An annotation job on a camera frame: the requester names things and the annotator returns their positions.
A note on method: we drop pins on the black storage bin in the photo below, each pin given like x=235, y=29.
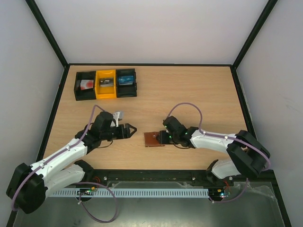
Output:
x=126, y=85
x=88, y=94

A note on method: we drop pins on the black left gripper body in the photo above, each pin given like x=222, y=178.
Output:
x=106, y=135

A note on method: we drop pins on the white slotted cable duct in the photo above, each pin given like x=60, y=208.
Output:
x=133, y=193

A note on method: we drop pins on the blue VIP card stack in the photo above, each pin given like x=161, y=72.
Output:
x=125, y=80

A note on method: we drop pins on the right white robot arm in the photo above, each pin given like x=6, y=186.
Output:
x=247, y=157

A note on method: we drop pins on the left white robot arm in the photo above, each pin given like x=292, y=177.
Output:
x=31, y=184

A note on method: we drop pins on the black storage bin right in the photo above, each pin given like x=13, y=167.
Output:
x=126, y=85

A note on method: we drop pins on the black enclosure frame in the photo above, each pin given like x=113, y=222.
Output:
x=220, y=79

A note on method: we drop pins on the yellow storage bin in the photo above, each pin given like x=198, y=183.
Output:
x=105, y=92

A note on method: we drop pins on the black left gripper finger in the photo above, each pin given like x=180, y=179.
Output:
x=130, y=128
x=129, y=134

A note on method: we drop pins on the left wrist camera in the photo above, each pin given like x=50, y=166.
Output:
x=117, y=116

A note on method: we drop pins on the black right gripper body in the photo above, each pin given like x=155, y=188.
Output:
x=161, y=137

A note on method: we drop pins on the black storage bin left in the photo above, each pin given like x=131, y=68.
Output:
x=88, y=94

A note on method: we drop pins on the red white card stack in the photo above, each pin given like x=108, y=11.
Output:
x=86, y=84

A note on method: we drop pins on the black VIP card stack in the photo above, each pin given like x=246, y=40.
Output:
x=106, y=82

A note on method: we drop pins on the brown leather card holder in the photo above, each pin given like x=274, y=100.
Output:
x=150, y=139

